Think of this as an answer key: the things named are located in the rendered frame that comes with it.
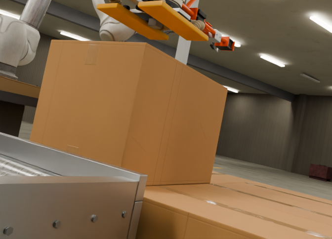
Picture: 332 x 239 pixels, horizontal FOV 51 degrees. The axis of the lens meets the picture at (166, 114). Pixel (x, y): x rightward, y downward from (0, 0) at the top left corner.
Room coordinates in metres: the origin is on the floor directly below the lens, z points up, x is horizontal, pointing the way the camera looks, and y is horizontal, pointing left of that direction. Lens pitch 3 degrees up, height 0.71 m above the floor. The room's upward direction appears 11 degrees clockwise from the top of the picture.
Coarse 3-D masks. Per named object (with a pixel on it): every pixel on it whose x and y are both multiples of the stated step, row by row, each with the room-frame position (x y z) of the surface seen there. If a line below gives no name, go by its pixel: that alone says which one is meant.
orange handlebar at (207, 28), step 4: (184, 4) 1.39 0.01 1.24; (184, 8) 1.39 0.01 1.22; (188, 8) 1.41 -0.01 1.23; (188, 12) 1.42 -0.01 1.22; (192, 12) 1.44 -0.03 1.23; (208, 24) 1.58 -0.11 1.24; (208, 28) 1.58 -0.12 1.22; (204, 32) 1.64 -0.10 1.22; (212, 32) 1.62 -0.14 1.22; (224, 40) 1.73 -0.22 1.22
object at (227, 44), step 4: (228, 40) 1.74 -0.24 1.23; (232, 40) 1.79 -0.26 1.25; (216, 44) 1.77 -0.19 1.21; (220, 44) 1.76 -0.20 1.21; (224, 44) 1.75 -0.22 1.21; (228, 44) 1.77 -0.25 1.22; (232, 44) 1.81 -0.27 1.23; (220, 48) 1.81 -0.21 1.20; (224, 48) 1.80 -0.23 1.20; (228, 48) 1.78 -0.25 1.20; (232, 48) 1.80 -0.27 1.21
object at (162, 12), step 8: (160, 0) 1.08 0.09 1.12; (144, 8) 1.13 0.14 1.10; (152, 8) 1.12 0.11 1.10; (160, 8) 1.10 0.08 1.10; (168, 8) 1.11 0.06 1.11; (152, 16) 1.19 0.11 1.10; (160, 16) 1.18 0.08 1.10; (168, 16) 1.16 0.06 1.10; (176, 16) 1.15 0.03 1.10; (168, 24) 1.25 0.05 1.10; (176, 24) 1.23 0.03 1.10; (184, 24) 1.21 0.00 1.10; (192, 24) 1.24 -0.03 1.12; (176, 32) 1.32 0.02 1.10; (184, 32) 1.30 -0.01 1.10; (192, 32) 1.28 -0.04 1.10; (200, 32) 1.30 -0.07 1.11; (200, 40) 1.37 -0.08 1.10
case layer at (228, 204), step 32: (160, 192) 0.99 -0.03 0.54; (192, 192) 1.11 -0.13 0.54; (224, 192) 1.26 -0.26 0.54; (256, 192) 1.45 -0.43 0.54; (288, 192) 1.70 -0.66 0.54; (160, 224) 0.85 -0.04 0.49; (192, 224) 0.80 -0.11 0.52; (224, 224) 0.76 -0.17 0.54; (256, 224) 0.82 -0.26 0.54; (288, 224) 0.90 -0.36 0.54; (320, 224) 0.99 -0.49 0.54
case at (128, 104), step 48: (96, 48) 1.04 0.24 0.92; (144, 48) 0.94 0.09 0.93; (48, 96) 1.13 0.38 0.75; (96, 96) 1.02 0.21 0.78; (144, 96) 0.97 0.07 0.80; (192, 96) 1.20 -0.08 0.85; (48, 144) 1.10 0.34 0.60; (96, 144) 0.99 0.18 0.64; (144, 144) 1.01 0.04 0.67; (192, 144) 1.26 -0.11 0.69
